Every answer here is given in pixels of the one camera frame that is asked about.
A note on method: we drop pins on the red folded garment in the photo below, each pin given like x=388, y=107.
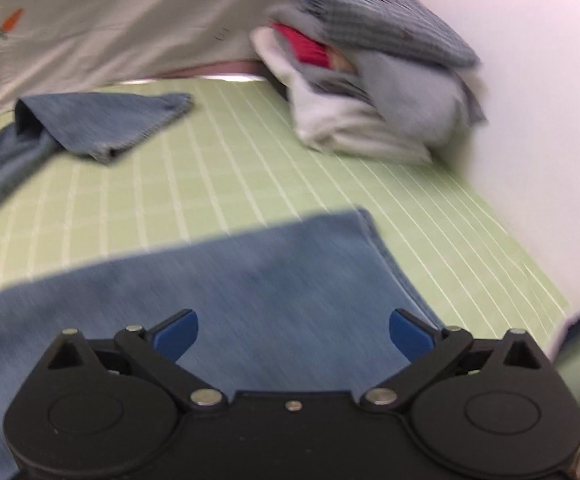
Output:
x=306, y=46

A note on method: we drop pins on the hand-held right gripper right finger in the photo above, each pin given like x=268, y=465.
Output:
x=406, y=332

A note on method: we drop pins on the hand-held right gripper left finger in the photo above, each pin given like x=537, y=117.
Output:
x=179, y=333

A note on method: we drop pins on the blue denim jeans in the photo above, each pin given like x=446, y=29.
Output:
x=250, y=290

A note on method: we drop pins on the grey carrot print quilt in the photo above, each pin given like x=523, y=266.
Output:
x=110, y=25

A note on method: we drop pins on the green checked bed sheet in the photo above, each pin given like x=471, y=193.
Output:
x=250, y=155

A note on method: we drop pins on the white folded garment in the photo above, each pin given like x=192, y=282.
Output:
x=330, y=115

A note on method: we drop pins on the grey checked folded garment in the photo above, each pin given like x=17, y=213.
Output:
x=384, y=20

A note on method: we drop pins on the pile of folded clothes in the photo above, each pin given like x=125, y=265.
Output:
x=409, y=95

